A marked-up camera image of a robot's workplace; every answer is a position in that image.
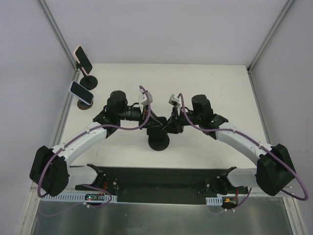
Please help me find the black round base phone stand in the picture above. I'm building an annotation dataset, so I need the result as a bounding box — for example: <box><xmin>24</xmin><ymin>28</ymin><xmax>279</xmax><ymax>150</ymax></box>
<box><xmin>148</xmin><ymin>134</ymin><xmax>170</xmax><ymax>151</ymax></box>

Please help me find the wooden base wedge phone stand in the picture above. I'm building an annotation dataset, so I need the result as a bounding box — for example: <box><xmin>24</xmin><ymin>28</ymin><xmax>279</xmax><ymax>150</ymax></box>
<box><xmin>77</xmin><ymin>100</ymin><xmax>93</xmax><ymax>110</ymax></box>

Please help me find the black clamp phone stand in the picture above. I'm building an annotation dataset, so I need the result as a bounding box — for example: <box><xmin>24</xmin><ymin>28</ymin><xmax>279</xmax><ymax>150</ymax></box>
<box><xmin>76</xmin><ymin>62</ymin><xmax>98</xmax><ymax>91</ymax></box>

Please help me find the black phone lilac case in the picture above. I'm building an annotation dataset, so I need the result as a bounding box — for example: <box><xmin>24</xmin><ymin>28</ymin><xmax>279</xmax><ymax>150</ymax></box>
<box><xmin>69</xmin><ymin>81</ymin><xmax>94</xmax><ymax>105</ymax></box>

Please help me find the black phone pink case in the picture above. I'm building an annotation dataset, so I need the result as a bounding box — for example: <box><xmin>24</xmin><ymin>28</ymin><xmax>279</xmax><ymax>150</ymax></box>
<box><xmin>73</xmin><ymin>46</ymin><xmax>92</xmax><ymax>74</ymax></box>

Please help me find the black phone dark case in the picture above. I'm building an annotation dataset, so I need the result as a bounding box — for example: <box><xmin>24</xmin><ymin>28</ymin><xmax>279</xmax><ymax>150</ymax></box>
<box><xmin>146</xmin><ymin>127</ymin><xmax>168</xmax><ymax>138</ymax></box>

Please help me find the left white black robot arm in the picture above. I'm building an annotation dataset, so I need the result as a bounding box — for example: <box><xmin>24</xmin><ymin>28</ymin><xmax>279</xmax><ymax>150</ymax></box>
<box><xmin>29</xmin><ymin>89</ymin><xmax>166</xmax><ymax>198</ymax></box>

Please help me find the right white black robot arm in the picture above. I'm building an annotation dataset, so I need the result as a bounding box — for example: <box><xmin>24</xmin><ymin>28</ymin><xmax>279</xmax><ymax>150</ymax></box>
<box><xmin>164</xmin><ymin>94</ymin><xmax>296</xmax><ymax>196</ymax></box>

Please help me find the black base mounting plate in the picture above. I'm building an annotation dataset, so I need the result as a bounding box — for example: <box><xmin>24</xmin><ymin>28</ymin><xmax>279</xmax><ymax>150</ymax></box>
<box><xmin>74</xmin><ymin>166</ymin><xmax>252</xmax><ymax>203</ymax></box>

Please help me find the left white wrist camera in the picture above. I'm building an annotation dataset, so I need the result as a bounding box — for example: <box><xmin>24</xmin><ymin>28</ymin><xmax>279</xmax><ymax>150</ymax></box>
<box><xmin>138</xmin><ymin>89</ymin><xmax>153</xmax><ymax>111</ymax></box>

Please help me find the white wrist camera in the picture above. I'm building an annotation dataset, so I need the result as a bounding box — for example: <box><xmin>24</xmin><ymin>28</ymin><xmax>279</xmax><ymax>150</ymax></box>
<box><xmin>138</xmin><ymin>89</ymin><xmax>153</xmax><ymax>111</ymax></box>
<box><xmin>168</xmin><ymin>94</ymin><xmax>182</xmax><ymax>114</ymax></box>

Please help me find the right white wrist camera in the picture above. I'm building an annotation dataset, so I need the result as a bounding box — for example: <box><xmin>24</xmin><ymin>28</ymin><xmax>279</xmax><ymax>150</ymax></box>
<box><xmin>168</xmin><ymin>94</ymin><xmax>182</xmax><ymax>114</ymax></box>

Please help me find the right white cable duct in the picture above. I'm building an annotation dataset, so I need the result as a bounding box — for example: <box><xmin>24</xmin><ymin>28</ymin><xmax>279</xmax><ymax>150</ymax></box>
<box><xmin>205</xmin><ymin>196</ymin><xmax>223</xmax><ymax>206</ymax></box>

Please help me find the white cable duct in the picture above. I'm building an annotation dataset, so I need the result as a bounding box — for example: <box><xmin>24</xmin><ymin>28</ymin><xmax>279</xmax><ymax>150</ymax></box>
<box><xmin>205</xmin><ymin>196</ymin><xmax>223</xmax><ymax>206</ymax></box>
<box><xmin>42</xmin><ymin>192</ymin><xmax>117</xmax><ymax>203</ymax></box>

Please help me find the left white cable duct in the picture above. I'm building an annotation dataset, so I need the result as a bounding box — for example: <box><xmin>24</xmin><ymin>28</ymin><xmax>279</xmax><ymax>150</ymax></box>
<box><xmin>42</xmin><ymin>192</ymin><xmax>117</xmax><ymax>203</ymax></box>

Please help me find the left aluminium frame post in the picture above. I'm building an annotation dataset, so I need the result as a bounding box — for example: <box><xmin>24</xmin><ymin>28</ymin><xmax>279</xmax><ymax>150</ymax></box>
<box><xmin>36</xmin><ymin>0</ymin><xmax>77</xmax><ymax>71</ymax></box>

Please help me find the aluminium frame post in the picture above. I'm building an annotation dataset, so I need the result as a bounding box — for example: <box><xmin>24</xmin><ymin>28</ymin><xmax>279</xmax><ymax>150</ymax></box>
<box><xmin>247</xmin><ymin>0</ymin><xmax>296</xmax><ymax>74</ymax></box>
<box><xmin>36</xmin><ymin>0</ymin><xmax>77</xmax><ymax>71</ymax></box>

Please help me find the right aluminium frame post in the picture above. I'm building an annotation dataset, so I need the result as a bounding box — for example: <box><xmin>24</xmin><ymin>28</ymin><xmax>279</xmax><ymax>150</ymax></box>
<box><xmin>247</xmin><ymin>0</ymin><xmax>296</xmax><ymax>74</ymax></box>

